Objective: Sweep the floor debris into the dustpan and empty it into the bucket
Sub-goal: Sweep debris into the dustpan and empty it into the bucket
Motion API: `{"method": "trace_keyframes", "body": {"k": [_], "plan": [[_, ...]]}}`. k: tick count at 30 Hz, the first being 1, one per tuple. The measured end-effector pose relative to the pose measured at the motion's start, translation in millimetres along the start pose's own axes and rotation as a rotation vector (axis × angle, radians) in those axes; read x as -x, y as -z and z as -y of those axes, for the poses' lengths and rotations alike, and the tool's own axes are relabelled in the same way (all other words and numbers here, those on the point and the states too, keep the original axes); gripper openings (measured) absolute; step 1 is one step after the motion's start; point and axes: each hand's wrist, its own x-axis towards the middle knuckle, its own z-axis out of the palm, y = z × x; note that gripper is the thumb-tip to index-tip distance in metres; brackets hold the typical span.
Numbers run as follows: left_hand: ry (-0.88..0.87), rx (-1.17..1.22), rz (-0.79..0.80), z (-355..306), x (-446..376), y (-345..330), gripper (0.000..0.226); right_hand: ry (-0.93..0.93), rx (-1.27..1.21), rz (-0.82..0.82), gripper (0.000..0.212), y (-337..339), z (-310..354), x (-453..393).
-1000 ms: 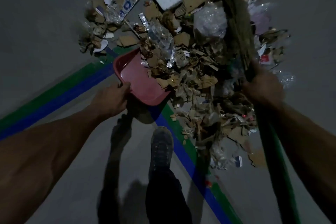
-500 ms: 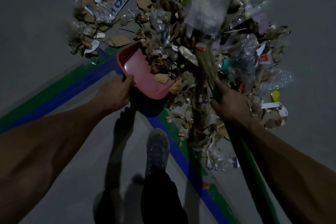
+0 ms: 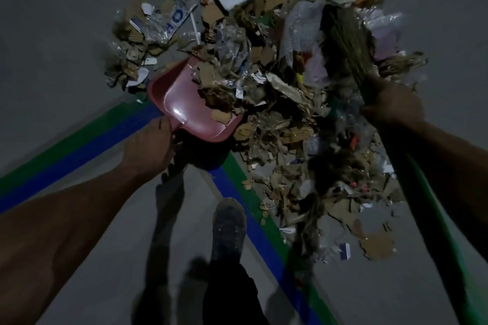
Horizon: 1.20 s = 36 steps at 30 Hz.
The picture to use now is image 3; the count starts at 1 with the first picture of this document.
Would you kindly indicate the person's dark trouser leg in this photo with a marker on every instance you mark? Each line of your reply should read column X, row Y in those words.
column 232, row 294

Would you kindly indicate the person's right hand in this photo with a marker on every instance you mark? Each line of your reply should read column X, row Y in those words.
column 396, row 102

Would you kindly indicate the person's right forearm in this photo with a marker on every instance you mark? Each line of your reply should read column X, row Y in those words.
column 446, row 168

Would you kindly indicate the pink plastic dustpan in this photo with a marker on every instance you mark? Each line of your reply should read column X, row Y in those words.
column 190, row 104

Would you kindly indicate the person's left forearm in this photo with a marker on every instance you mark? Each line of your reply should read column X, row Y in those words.
column 57, row 237

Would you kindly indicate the person's right fingers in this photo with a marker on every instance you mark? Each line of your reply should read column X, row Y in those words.
column 371, row 107

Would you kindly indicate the person's dark shoe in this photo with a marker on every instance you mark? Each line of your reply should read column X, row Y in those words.
column 228, row 229

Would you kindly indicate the person's left thumb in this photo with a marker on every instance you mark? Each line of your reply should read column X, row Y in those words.
column 162, row 124

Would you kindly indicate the person's left hand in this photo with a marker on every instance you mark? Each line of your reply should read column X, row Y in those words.
column 146, row 147

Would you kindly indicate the green and blue floor tape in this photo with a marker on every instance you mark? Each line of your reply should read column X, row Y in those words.
column 152, row 168

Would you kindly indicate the clear plastic bag with print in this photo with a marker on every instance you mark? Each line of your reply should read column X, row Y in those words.
column 171, row 18

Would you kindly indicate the pile of cardboard and plastic scraps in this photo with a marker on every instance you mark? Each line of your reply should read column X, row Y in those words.
column 267, row 100

